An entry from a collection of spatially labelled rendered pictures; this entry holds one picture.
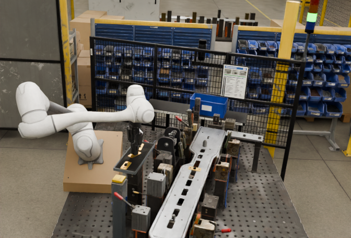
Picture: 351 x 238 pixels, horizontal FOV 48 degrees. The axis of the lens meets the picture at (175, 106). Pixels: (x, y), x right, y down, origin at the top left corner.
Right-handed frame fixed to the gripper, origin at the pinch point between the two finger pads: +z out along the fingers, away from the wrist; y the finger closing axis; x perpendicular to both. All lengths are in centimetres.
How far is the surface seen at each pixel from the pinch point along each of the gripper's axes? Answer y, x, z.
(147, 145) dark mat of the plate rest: -2.1, 14.0, 4.0
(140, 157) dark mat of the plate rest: 5.3, -0.1, 4.1
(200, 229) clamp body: 63, -16, 16
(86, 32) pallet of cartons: -379, 269, 30
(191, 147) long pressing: 4, 56, 20
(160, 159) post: 8.5, 15.0, 10.6
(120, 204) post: 14.6, -26.0, 19.5
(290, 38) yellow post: 26, 150, -52
